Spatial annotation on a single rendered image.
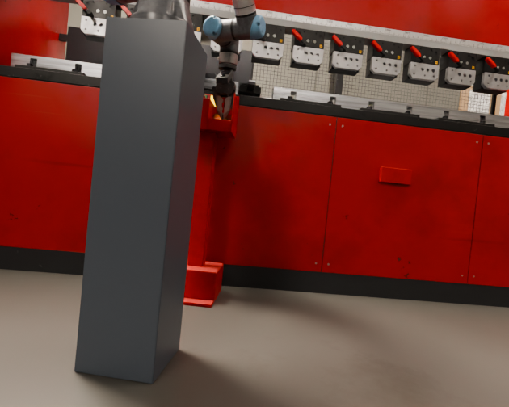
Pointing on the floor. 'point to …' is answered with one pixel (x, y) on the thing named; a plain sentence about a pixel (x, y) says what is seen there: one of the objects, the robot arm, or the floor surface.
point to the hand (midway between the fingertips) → (222, 115)
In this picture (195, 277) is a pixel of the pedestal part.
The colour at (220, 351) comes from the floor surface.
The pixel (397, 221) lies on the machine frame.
